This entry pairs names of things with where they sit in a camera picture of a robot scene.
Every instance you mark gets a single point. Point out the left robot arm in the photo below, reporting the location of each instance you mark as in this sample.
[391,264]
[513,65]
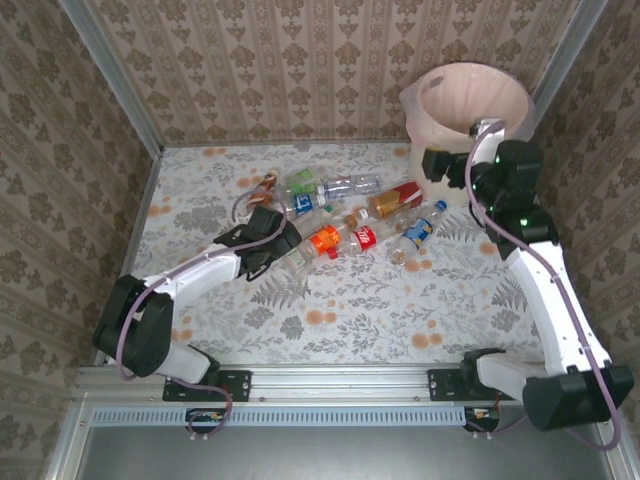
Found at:
[200,270]

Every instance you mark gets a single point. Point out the clear water bottle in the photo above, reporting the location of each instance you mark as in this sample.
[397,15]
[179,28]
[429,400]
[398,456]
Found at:
[350,186]

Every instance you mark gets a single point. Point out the aluminium frame post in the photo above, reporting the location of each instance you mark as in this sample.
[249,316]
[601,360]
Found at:
[115,75]
[568,50]

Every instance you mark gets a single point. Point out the clear unlabelled plastic bottle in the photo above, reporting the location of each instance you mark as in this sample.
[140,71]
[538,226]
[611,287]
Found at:
[334,216]

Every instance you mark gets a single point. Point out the small clear plastic bottle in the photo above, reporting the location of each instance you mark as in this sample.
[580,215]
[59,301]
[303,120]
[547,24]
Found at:
[296,258]

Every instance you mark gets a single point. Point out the black connector box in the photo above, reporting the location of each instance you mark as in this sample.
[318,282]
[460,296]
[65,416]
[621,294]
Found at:
[200,417]
[480,420]

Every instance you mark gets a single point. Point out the floral tablecloth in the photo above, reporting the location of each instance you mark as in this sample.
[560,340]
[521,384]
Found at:
[350,310]

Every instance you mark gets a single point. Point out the blue label plastic bottle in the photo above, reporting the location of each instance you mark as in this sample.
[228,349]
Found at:
[302,203]

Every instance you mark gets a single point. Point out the brown white label bottle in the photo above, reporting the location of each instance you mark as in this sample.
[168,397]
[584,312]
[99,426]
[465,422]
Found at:
[265,187]

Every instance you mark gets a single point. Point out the red cola bottle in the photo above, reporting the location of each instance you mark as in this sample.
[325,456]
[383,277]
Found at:
[364,237]

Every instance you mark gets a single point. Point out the aluminium side rail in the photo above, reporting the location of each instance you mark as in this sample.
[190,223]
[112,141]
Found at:
[140,210]

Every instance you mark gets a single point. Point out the blue yellow label bottle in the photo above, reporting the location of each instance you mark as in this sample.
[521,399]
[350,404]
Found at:
[417,232]

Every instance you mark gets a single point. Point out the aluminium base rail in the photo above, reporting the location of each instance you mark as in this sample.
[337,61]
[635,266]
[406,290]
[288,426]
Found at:
[325,382]

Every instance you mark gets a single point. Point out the orange label plastic bottle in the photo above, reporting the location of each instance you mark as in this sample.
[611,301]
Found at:
[325,239]

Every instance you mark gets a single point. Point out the red gold label bottle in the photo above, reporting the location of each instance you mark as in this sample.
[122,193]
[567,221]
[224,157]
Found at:
[397,197]

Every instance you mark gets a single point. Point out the green label plastic bottle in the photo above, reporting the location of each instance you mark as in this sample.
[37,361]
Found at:
[302,179]

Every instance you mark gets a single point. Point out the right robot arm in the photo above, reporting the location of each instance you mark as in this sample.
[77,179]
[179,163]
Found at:
[545,300]

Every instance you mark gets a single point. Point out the grey metal panel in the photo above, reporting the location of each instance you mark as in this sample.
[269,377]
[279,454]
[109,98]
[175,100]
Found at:
[325,455]

